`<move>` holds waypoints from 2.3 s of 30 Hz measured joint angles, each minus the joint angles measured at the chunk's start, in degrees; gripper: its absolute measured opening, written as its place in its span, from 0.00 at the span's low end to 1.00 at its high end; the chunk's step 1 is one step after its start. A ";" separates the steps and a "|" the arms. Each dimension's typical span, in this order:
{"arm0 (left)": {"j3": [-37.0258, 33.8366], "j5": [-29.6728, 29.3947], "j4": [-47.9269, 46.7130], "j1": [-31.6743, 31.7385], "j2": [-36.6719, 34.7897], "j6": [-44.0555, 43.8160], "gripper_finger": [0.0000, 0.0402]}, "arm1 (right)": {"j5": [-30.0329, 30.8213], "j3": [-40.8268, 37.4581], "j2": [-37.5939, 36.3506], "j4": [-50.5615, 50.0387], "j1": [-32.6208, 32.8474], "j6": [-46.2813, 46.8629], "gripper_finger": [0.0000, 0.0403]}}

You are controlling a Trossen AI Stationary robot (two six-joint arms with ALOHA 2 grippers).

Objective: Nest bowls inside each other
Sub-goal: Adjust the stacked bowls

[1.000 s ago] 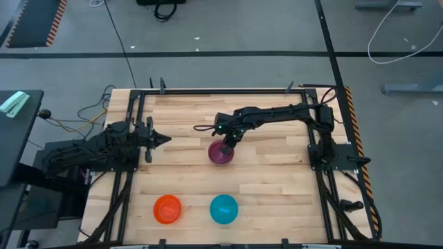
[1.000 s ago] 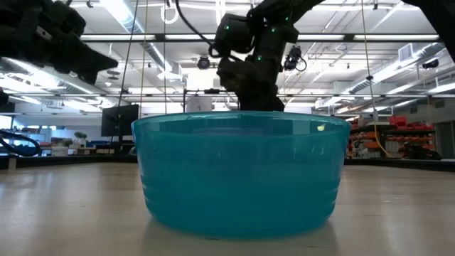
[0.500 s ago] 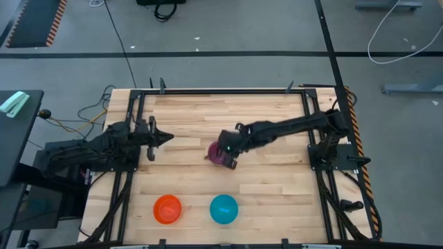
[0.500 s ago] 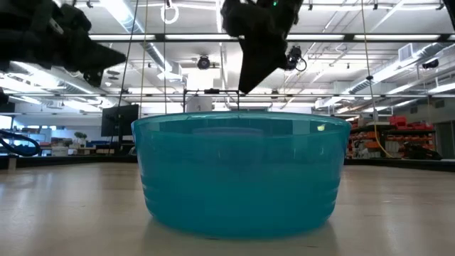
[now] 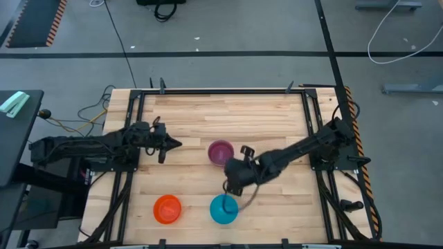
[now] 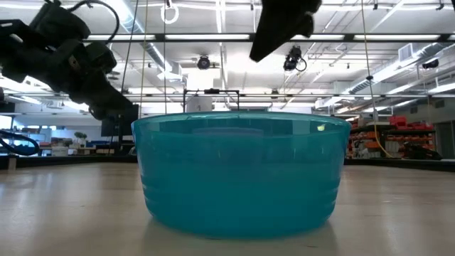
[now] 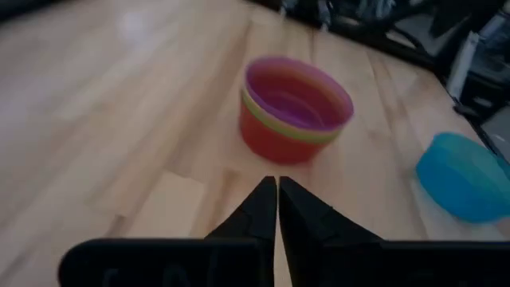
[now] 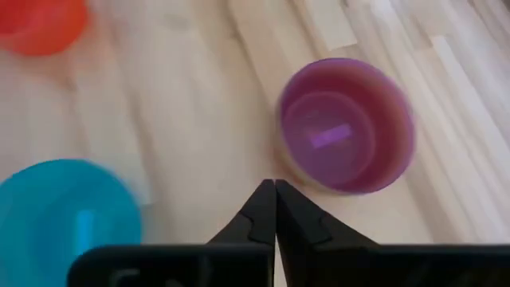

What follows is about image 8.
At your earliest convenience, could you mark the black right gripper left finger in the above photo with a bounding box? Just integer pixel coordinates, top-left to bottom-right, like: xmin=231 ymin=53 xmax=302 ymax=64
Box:
xmin=206 ymin=179 xmax=277 ymax=246

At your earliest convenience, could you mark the orange plastic bowl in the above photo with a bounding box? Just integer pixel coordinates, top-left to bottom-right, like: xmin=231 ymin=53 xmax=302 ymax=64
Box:
xmin=0 ymin=0 xmax=88 ymax=57

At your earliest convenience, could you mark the purple plastic bowl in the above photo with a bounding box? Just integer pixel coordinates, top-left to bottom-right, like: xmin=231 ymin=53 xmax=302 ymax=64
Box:
xmin=274 ymin=57 xmax=416 ymax=196

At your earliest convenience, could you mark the teal plastic bowl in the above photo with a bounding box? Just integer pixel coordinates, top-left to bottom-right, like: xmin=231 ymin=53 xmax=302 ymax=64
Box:
xmin=0 ymin=158 xmax=143 ymax=287

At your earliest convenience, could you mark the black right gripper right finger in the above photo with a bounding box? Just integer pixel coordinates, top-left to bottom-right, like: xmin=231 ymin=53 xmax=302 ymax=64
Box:
xmin=275 ymin=179 xmax=379 ymax=287

